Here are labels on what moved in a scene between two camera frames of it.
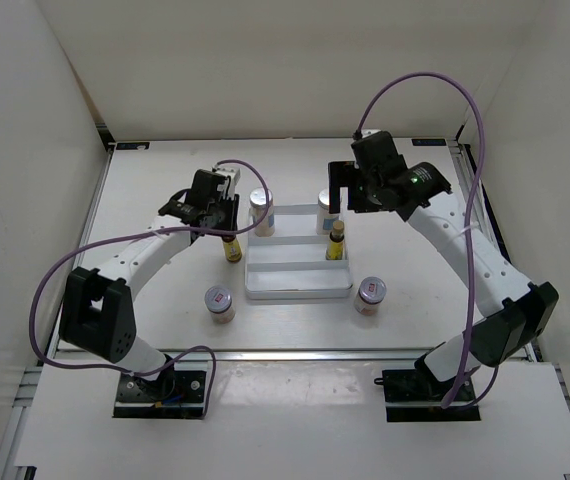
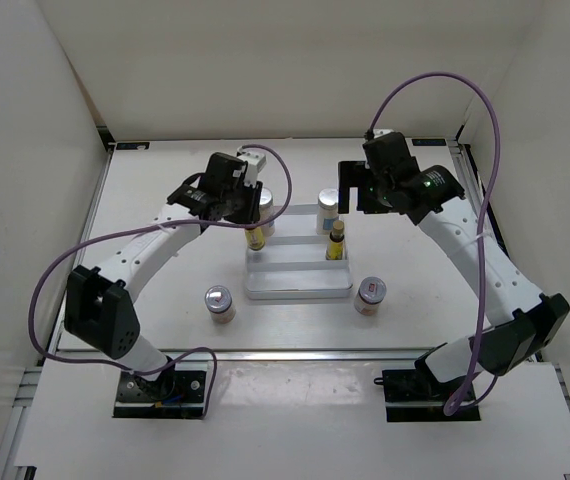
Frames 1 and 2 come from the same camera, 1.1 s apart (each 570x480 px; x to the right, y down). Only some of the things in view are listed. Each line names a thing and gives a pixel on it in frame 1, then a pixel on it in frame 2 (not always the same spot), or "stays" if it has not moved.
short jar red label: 371,293 stays
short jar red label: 218,300 stays
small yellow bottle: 232,249 → 255,238
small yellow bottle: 335,249 stays
